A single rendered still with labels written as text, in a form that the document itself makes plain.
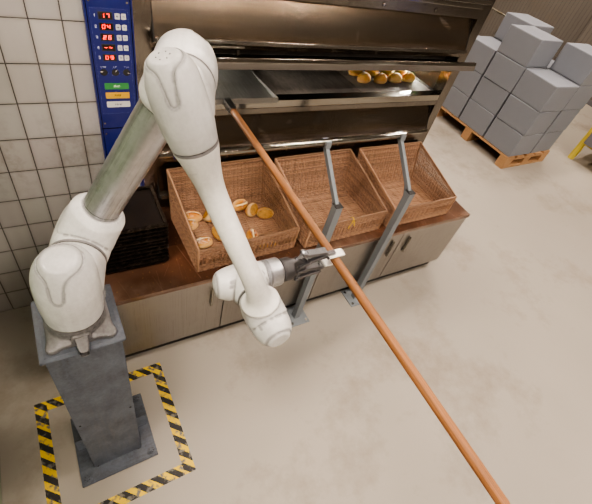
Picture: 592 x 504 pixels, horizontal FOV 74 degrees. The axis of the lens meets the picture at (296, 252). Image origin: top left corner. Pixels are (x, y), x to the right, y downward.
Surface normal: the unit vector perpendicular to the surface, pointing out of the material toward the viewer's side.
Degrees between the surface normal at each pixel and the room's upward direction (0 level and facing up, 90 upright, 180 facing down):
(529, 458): 0
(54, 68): 90
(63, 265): 5
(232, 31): 70
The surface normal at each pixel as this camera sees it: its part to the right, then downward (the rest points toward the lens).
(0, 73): 0.46, 0.71
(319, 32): 0.50, 0.43
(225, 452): 0.22, -0.67
